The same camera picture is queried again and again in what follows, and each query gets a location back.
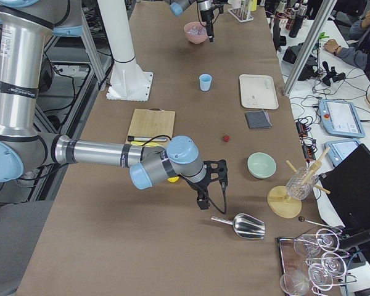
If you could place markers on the yellow lemon front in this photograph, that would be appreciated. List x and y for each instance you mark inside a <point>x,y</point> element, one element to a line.
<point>173,179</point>

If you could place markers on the steel ice scoop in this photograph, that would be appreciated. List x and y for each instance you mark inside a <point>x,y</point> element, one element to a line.
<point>245,226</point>

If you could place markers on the black monitor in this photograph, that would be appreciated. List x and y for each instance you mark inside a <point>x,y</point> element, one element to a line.
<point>349,184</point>

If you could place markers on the aluminium frame post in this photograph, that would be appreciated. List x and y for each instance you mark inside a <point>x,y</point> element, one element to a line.
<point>312,37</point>

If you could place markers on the wine glass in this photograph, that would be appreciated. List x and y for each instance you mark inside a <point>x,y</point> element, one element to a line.
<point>311,245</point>
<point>297,283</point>
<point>330,265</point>

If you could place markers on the cream rabbit tray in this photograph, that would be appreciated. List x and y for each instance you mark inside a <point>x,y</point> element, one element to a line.
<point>258,92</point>

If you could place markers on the wooden cutting board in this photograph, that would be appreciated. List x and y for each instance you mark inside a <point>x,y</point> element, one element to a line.
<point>149,123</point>

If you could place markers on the light blue plastic cup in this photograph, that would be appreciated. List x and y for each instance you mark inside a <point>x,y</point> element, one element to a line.
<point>205,81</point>

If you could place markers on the wooden mug tree stand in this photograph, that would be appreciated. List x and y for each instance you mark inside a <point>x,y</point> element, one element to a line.
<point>286,201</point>

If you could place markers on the wine glass rear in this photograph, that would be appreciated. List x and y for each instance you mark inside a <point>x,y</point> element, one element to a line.
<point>311,245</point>

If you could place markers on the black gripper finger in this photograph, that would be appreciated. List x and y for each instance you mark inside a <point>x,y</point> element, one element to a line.
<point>206,203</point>
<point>208,26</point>
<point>201,203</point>
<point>210,34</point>

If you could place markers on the teach pendant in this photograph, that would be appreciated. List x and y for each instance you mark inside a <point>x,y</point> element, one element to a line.
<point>340,149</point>
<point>340,118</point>

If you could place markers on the white wire cup rack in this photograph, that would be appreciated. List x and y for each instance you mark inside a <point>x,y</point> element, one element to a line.
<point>241,10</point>

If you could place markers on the seated person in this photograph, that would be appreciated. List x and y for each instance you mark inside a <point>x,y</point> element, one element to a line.
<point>357,55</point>

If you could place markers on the teach pendant rear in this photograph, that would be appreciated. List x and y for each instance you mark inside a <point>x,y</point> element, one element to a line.
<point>340,149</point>

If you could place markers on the glass mug on stand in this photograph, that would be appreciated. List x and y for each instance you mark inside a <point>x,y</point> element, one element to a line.
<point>297,188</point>

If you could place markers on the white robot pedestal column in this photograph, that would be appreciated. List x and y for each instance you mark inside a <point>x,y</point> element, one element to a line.
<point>128,81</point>

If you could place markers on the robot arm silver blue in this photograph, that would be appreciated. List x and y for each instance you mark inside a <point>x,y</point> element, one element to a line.
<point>179,6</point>
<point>25,26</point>

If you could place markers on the dark grey folded cloth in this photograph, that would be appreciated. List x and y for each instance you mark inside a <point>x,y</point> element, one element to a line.
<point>258,119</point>

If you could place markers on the teach pendant front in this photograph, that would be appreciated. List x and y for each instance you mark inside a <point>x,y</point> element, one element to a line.
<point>340,118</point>

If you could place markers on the black rectangular tray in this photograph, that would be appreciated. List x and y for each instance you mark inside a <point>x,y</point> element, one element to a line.
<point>291,261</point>

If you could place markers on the mint green bowl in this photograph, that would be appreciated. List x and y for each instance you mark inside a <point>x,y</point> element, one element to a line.
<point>261,165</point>

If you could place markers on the pink bowl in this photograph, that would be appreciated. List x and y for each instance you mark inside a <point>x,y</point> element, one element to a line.
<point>195,39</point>

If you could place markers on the wine glass front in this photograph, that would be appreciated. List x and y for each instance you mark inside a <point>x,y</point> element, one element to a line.
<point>297,283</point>

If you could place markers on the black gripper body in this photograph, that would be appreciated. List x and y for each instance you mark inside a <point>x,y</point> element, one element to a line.
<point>206,16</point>
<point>197,187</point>

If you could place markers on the pile of clear ice cubes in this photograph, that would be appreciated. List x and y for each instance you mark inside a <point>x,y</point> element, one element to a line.
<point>196,31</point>

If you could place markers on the wine glass middle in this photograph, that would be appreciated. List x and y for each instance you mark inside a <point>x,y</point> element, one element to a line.
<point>330,265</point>

